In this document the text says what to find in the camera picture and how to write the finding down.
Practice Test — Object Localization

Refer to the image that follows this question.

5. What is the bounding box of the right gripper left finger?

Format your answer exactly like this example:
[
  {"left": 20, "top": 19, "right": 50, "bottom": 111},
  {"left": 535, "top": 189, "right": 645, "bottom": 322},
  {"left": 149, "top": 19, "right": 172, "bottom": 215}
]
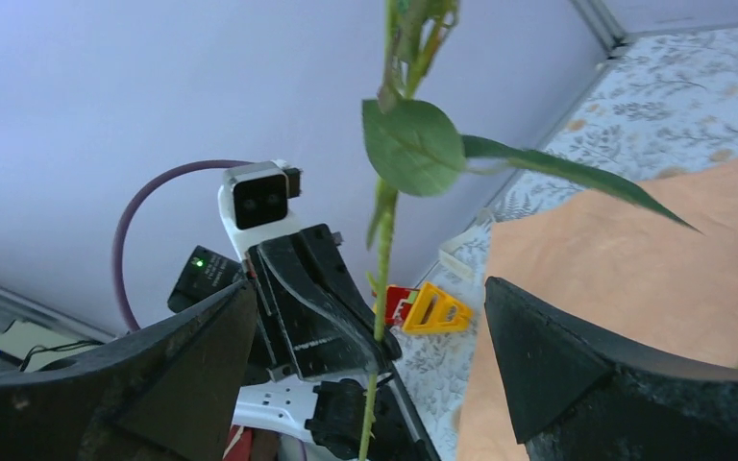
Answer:
[{"left": 0, "top": 281, "right": 258, "bottom": 460}]

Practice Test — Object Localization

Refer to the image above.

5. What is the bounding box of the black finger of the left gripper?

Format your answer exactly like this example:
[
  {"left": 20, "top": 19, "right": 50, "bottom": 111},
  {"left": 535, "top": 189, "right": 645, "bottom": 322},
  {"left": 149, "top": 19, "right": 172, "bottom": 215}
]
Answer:
[{"left": 257, "top": 224, "right": 402, "bottom": 379}]

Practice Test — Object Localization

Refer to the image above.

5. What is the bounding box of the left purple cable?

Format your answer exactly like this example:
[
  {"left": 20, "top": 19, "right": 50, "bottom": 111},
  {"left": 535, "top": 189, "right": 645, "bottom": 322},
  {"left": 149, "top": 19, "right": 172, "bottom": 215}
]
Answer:
[{"left": 111, "top": 158, "right": 253, "bottom": 332}]

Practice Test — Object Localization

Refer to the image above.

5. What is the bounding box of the floral patterned table mat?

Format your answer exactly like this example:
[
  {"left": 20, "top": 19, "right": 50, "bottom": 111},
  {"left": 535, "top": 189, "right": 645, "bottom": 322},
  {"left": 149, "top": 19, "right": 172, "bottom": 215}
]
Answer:
[{"left": 398, "top": 28, "right": 738, "bottom": 460}]

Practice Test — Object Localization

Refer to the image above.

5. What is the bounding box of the red yellow toy truck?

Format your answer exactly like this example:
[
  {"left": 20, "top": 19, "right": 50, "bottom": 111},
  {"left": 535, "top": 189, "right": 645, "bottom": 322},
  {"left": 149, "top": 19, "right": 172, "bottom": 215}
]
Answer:
[{"left": 384, "top": 282, "right": 475, "bottom": 335}]

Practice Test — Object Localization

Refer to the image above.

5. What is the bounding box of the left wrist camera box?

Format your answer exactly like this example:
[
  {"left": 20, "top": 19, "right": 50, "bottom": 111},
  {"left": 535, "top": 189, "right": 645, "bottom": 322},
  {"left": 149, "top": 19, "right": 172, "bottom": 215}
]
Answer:
[{"left": 217, "top": 159, "right": 302, "bottom": 261}]

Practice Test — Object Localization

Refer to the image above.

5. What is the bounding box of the cream ribbon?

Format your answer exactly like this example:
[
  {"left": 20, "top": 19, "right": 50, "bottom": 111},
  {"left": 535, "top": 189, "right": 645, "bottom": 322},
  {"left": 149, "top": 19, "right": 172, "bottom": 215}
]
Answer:
[{"left": 438, "top": 207, "right": 496, "bottom": 285}]

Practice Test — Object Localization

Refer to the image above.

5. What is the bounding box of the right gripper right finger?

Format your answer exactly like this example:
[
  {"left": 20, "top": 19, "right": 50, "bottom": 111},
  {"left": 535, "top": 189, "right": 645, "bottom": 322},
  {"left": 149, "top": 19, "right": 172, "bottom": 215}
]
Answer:
[{"left": 484, "top": 277, "right": 738, "bottom": 460}]

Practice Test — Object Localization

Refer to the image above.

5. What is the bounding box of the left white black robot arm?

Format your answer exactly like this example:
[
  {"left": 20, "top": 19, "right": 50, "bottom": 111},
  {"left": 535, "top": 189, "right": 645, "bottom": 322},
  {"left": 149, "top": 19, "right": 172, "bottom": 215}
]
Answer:
[{"left": 167, "top": 219, "right": 438, "bottom": 460}]

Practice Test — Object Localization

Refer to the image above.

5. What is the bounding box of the pink rose stem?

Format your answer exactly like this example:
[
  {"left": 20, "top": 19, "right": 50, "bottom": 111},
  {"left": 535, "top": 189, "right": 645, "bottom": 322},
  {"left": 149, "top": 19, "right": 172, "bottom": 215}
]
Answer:
[{"left": 356, "top": 0, "right": 698, "bottom": 461}]

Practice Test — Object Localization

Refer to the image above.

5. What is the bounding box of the peach wrapping paper sheet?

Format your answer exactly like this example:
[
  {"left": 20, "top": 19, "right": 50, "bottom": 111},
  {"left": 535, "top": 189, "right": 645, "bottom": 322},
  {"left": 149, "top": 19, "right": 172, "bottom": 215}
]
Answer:
[{"left": 456, "top": 158, "right": 738, "bottom": 460}]

